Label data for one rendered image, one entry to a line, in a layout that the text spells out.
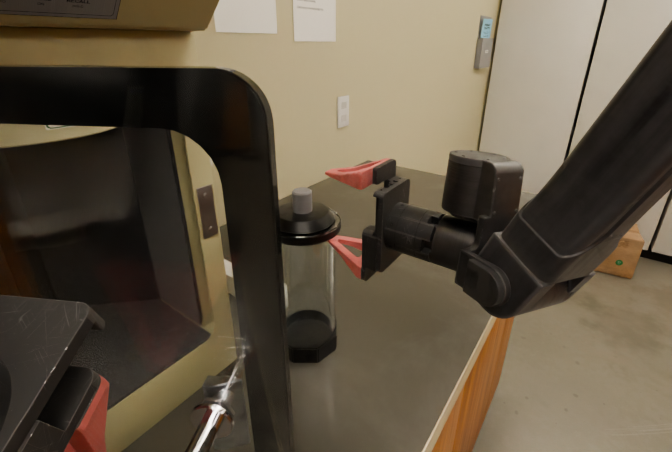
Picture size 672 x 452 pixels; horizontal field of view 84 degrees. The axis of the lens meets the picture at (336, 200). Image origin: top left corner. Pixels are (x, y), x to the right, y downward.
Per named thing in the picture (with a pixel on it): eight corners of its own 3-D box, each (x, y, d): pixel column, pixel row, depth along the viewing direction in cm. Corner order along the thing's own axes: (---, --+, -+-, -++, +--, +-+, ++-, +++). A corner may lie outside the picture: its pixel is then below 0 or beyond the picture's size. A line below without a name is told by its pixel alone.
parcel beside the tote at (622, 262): (558, 263, 255) (568, 226, 244) (558, 242, 281) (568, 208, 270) (631, 280, 236) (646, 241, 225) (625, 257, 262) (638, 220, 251)
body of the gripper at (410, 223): (396, 174, 45) (456, 186, 41) (392, 246, 49) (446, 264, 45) (368, 190, 41) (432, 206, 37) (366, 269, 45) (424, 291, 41)
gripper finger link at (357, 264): (343, 197, 52) (404, 213, 47) (343, 241, 55) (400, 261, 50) (312, 214, 47) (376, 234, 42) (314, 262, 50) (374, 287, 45)
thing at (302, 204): (258, 232, 54) (254, 190, 51) (306, 213, 60) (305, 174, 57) (299, 256, 48) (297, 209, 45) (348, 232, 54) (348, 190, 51)
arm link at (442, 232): (482, 290, 36) (497, 269, 41) (496, 225, 34) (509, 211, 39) (417, 267, 40) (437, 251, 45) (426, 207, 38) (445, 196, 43)
